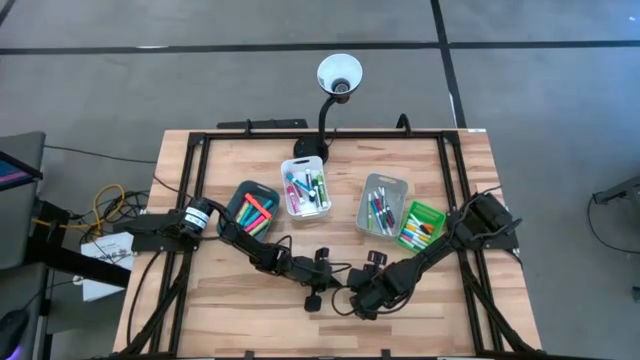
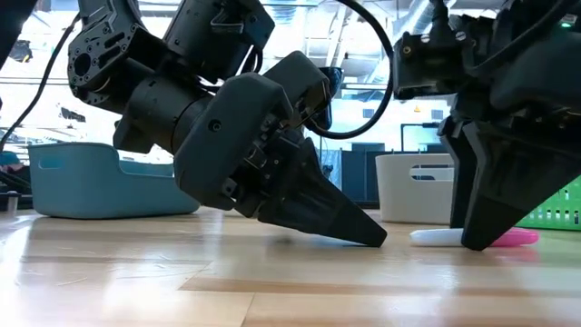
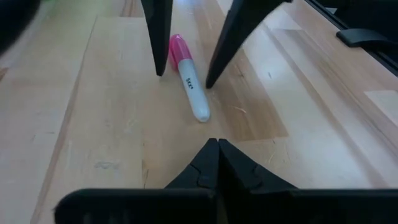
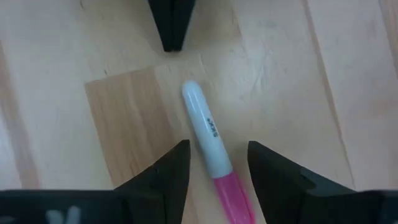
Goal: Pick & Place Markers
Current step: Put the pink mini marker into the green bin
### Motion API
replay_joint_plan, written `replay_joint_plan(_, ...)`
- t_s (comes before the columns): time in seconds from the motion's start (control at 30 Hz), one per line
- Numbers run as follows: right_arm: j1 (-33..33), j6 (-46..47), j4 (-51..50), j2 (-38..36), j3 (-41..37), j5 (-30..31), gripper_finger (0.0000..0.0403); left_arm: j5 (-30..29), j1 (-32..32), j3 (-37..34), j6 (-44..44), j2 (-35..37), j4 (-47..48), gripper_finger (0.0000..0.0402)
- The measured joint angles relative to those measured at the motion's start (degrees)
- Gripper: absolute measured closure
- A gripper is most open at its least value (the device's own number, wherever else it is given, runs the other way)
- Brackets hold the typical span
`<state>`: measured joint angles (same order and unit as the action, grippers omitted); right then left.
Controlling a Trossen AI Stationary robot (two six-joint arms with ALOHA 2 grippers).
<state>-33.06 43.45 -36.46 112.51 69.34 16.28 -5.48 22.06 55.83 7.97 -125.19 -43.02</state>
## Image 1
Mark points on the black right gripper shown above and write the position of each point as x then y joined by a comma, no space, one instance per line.
375,287

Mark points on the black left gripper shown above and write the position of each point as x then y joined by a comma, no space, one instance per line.
312,272

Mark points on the pink cap white marker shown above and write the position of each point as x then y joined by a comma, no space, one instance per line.
407,240

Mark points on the teal cap white marker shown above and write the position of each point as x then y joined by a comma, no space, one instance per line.
412,234

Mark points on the yellow cap white marker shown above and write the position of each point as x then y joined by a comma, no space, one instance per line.
411,228

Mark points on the lime green highlighter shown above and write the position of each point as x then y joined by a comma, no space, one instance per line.
260,227
242,212

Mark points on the black cap white marker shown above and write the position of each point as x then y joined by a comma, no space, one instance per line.
423,225

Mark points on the purple dry-erase marker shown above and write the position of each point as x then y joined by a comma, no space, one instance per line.
387,207

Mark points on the long magenta cap marker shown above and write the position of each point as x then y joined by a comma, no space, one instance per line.
381,206

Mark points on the orange cap thin marker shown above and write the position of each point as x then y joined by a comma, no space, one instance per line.
428,229

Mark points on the dark green Expo marker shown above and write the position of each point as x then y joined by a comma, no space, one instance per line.
318,197

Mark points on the pink Expo marker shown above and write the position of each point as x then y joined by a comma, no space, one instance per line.
292,200

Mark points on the pink highlighter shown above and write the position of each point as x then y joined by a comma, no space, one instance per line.
254,224

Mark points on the teal highlighter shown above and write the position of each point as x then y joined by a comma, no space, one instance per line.
248,215
262,212

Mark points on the light green Expo marker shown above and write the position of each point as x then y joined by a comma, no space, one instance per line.
325,190

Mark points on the orange highlighter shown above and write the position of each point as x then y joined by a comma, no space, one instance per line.
257,205

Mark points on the teal Expo marker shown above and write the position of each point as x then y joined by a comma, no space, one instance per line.
300,185

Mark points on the blue Expo marker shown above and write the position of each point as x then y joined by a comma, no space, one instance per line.
309,177

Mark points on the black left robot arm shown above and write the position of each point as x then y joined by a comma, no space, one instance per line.
250,245

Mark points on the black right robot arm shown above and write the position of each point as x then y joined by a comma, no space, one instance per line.
450,240

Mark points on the white plastic bin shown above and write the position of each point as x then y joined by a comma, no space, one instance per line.
311,212

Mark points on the black table clamp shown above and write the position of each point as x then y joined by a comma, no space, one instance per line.
400,121
249,355
247,131
385,355

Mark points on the grey plastic bin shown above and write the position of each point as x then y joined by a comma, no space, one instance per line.
395,192

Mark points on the green plastic basket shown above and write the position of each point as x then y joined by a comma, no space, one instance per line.
435,212

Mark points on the teal plastic bin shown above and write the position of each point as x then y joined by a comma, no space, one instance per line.
235,195

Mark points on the black gooseneck desk lamp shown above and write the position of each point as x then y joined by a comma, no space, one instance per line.
310,147

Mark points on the black flat bar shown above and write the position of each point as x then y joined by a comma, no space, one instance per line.
270,124

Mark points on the white paper sheet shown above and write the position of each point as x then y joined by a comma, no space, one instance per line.
105,242

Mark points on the black desk leg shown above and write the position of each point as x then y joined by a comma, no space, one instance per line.
75,262

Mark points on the black stand foot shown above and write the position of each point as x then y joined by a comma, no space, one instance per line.
620,192

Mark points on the grey desk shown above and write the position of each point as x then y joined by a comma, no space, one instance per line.
20,225

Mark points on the black computer mouse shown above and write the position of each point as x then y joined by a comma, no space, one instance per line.
12,330

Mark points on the dark tablet screen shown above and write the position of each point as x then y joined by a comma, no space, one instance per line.
15,175

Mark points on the black aluminium table frame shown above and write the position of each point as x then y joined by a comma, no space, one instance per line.
350,135

